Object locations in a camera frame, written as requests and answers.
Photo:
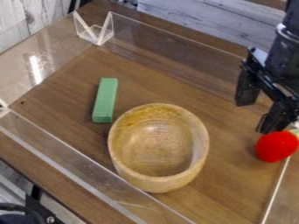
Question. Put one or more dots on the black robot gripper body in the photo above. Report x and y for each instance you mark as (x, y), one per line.
(276, 67)

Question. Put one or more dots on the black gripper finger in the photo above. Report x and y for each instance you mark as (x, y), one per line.
(282, 114)
(247, 88)

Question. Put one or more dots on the red plush strawberry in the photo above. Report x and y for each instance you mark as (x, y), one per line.
(276, 145)

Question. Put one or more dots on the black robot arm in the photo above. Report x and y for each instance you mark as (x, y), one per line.
(291, 22)

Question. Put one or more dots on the wooden bowl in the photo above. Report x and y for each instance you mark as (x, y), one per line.
(157, 144)

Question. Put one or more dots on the green rectangular block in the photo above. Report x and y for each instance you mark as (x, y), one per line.
(105, 100)

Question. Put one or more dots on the clear acrylic tray walls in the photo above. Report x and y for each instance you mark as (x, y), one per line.
(55, 145)

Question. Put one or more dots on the black clamp mount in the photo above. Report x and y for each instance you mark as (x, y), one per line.
(25, 210)

